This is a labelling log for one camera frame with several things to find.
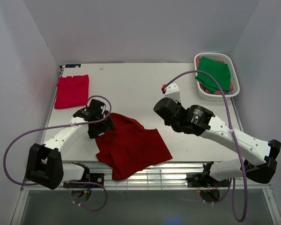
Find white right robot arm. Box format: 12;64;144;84
154;97;281;186

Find green t shirt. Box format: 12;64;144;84
195;57;232;93

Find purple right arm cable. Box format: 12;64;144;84
161;70;248;222

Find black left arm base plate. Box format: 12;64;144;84
63;173;105;189

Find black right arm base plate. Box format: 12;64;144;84
185;162;230;188

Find folded pink t shirt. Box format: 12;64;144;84
54;75;89;109

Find dark red t shirt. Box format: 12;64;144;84
96;113;172;181

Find aluminium frame rails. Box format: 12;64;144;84
22;160;272;190

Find blue white label sticker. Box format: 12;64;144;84
65;64;81;68

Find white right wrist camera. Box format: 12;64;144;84
161;83;181;103

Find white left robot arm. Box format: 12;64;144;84
25;99;115;190

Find white plastic laundry basket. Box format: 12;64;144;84
194;52;240;101

